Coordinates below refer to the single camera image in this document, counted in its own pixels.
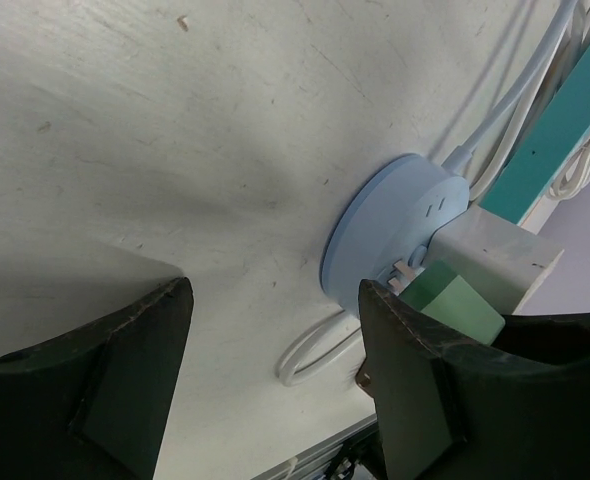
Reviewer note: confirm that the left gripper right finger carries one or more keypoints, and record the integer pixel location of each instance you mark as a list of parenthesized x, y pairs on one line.
[(450, 407)]

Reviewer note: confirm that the round light blue power strip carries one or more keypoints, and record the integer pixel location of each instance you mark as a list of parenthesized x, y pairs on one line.
[(391, 219)]

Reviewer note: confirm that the brown charger plug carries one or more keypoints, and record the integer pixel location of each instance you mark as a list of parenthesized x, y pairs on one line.
[(363, 380)]

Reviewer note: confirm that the white charger plug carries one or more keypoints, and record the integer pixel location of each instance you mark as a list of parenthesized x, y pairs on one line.
[(501, 261)]

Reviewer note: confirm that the teal power strip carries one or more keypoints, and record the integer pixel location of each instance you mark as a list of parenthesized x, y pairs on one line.
[(556, 135)]

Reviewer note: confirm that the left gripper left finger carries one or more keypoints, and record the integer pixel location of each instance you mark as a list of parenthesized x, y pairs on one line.
[(94, 403)]

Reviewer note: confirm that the aluminium table frame rail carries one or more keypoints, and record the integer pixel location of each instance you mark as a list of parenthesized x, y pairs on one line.
[(312, 462)]

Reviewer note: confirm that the green charger plug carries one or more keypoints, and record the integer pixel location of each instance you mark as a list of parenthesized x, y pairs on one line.
[(440, 295)]

